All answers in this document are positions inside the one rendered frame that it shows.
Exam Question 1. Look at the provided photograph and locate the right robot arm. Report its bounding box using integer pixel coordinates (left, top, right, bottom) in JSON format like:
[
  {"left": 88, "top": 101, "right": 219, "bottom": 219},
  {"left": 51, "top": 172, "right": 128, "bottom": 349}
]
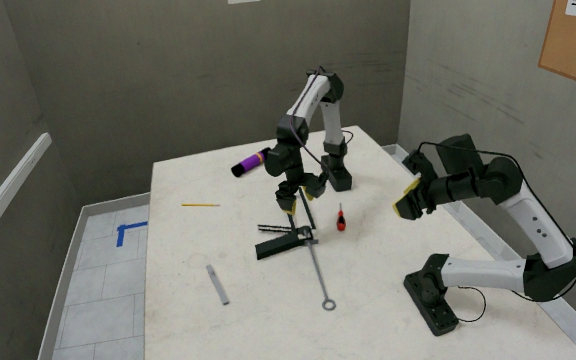
[{"left": 264, "top": 69, "right": 352, "bottom": 199}]

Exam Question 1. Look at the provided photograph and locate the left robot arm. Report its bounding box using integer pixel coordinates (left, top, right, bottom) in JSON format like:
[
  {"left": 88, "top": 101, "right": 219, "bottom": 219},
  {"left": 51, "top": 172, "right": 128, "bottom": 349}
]
[{"left": 401, "top": 146, "right": 576, "bottom": 332}]

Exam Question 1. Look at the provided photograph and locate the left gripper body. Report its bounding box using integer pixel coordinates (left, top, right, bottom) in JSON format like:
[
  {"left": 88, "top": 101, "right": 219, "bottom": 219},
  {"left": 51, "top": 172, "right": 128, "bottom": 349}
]
[{"left": 395, "top": 173, "right": 455, "bottom": 221}]

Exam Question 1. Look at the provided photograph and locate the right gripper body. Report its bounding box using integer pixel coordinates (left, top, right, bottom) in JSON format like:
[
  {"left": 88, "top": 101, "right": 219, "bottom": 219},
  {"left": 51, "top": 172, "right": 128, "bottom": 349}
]
[{"left": 275, "top": 162, "right": 314, "bottom": 212}]

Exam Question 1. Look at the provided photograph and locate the purple sealant cartridge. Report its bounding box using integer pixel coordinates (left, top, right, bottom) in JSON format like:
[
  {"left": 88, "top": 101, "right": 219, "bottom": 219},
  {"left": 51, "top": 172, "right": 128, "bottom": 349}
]
[{"left": 231, "top": 147, "right": 271, "bottom": 177}]

